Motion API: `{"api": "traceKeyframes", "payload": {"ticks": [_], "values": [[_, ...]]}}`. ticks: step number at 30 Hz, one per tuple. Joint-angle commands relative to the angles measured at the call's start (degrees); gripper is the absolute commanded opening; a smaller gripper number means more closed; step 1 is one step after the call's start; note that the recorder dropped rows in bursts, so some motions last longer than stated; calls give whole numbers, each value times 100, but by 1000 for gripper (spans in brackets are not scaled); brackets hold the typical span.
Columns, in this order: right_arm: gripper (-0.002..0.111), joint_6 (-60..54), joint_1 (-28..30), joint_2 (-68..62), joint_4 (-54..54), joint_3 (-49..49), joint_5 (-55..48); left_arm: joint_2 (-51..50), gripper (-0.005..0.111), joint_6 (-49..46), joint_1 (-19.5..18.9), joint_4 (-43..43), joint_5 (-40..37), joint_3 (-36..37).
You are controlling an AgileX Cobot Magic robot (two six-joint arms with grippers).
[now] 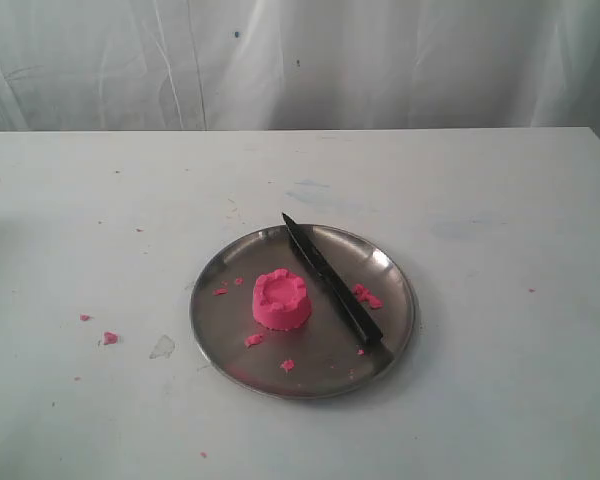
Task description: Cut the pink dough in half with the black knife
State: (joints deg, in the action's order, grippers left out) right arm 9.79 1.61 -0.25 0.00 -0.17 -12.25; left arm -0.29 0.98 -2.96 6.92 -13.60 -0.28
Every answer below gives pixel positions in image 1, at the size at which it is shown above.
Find white backdrop sheet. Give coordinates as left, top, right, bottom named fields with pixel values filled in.
left=0, top=1, right=600, bottom=130

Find pink clay crumbs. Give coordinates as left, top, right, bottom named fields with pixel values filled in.
left=352, top=283, right=384, bottom=310
left=212, top=277, right=244, bottom=296

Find pink clay crumb front-left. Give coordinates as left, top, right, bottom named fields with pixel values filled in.
left=244, top=333, right=264, bottom=348

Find pink clay crumb front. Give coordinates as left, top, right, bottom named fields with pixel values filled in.
left=280, top=359, right=295, bottom=373

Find black kitchen knife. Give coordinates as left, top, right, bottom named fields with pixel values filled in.
left=281, top=212, right=394, bottom=362

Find clear tape piece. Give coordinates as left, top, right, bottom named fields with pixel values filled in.
left=149, top=334, right=176, bottom=360

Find pink clay crumbs right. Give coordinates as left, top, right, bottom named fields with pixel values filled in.
left=352, top=283, right=384, bottom=310

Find pink clay crumbs left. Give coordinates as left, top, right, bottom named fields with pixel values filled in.
left=212, top=277, right=244, bottom=296

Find pink dough lump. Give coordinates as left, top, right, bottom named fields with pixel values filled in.
left=252, top=268, right=312, bottom=331

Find pink clay crumb on table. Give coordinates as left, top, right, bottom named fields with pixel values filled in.
left=103, top=331, right=119, bottom=345

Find round steel plate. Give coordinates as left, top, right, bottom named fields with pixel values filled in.
left=190, top=224, right=418, bottom=399

